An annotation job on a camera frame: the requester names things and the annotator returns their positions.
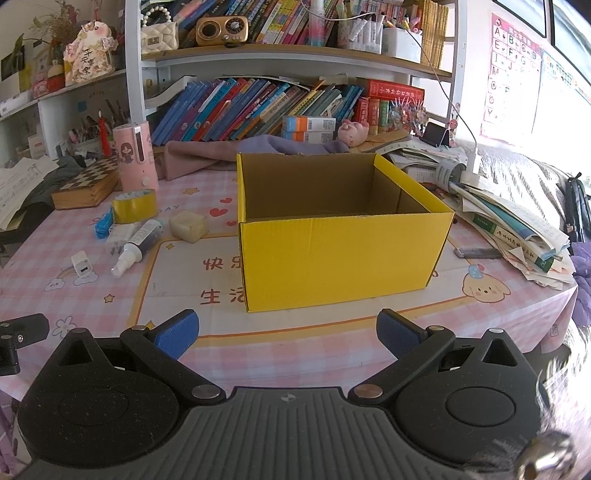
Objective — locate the red thick dictionary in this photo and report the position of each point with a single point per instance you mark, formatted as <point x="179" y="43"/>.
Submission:
<point x="362" y="115"/>

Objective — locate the pastel gradient bottle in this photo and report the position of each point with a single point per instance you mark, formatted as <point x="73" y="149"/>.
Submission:
<point x="317" y="23"/>

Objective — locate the purple fabric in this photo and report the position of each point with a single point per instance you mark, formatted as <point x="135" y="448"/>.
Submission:
<point x="582" y="272"/>

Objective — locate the gold retro radio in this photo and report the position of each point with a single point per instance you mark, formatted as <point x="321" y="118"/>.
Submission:
<point x="221" y="31"/>

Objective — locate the stack of yellow books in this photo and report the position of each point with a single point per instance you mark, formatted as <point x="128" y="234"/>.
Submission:
<point x="436" y="32"/>

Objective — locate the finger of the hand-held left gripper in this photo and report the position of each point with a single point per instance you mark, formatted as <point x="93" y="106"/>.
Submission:
<point x="23" y="327"/>

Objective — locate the grey flat bar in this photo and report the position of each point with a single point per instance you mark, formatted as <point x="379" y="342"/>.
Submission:
<point x="478" y="253"/>

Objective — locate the dark grey cloth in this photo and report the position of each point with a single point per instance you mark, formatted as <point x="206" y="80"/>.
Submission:
<point x="51" y="184"/>

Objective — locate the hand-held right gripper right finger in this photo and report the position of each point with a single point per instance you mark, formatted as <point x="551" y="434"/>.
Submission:
<point x="397" y="333"/>

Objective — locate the dried flower bouquet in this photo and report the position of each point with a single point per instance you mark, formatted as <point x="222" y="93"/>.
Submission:
<point x="57" y="21"/>

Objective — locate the grey quilted blanket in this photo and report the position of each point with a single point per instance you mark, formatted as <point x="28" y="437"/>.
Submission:
<point x="521" y="175"/>

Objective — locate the black phone stand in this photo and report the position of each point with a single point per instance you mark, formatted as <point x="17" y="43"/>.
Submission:
<point x="436" y="135"/>

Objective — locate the red boxed book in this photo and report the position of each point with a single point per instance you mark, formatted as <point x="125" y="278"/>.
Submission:
<point x="392" y="88"/>

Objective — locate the red slim bottle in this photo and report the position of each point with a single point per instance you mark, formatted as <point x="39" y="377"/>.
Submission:
<point x="105" y="136"/>

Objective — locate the pink pig plush toy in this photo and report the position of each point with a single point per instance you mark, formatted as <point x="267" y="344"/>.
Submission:
<point x="352" y="133"/>

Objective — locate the colourful spiky toy figure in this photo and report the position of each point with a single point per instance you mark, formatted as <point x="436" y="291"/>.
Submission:
<point x="408" y="117"/>

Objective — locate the alphabet wall poster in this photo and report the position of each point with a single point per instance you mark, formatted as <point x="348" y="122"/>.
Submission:
<point x="510" y="74"/>

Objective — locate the small spray bottle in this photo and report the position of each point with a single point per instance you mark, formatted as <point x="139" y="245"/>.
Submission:
<point x="143" y="237"/>

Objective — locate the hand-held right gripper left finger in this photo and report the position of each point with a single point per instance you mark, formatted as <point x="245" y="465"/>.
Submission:
<point x="178" y="333"/>

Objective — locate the white storage box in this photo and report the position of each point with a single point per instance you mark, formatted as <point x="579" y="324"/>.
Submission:
<point x="400" y="46"/>

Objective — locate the orange and blue carton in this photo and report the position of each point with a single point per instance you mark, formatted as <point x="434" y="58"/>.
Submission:
<point x="307" y="137"/>
<point x="307" y="123"/>

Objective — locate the orange-red thick dictionary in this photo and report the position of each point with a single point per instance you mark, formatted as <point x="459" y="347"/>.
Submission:
<point x="373" y="115"/>

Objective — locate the white charger plug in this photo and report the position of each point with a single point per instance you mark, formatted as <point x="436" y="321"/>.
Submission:
<point x="83" y="266"/>

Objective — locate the blue plastic clip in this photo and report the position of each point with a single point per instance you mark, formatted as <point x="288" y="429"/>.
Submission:
<point x="102" y="226"/>

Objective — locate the loose paper sheets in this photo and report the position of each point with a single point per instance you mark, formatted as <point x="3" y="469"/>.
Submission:
<point x="23" y="184"/>

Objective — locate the black bag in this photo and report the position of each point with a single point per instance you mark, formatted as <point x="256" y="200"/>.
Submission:
<point x="577" y="203"/>

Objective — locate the white wall chart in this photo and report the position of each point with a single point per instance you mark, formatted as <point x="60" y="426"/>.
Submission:
<point x="563" y="92"/>

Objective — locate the yellow tape roll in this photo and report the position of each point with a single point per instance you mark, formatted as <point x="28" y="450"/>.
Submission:
<point x="134" y="210"/>

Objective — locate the green thick dictionary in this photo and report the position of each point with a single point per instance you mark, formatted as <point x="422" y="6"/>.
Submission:
<point x="384" y="115"/>

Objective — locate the row of colourful books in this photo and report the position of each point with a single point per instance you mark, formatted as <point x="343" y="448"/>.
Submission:
<point x="221" y="110"/>

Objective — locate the white quilted pearl handbag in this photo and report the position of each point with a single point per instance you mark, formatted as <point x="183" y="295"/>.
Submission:
<point x="159" y="37"/>

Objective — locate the pink cylindrical humidifier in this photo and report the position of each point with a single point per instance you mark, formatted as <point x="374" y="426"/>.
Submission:
<point x="134" y="161"/>

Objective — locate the yellow cardboard box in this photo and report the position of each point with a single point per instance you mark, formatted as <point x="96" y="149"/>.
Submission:
<point x="332" y="263"/>

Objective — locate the wooden chessboard box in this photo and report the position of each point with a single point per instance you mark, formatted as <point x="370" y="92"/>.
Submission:
<point x="87" y="184"/>

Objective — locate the pile of papers and books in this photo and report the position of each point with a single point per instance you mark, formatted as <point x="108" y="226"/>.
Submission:
<point x="498" y="217"/>

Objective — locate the shelf row of thin books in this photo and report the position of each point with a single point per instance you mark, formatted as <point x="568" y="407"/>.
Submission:
<point x="272" y="21"/>

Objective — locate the fuzzy grey garment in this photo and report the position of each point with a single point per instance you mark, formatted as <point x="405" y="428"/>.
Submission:
<point x="568" y="392"/>

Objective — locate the purple and mauve cloth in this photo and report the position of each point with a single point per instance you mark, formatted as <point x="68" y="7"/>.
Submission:
<point x="198" y="159"/>

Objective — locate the white bookshelf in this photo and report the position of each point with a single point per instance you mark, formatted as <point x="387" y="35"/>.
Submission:
<point x="136" y="92"/>

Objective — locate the cream soap block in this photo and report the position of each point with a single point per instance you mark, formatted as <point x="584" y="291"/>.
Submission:
<point x="187" y="226"/>

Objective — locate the white marker holder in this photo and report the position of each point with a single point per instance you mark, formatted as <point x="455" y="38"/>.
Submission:
<point x="360" y="37"/>

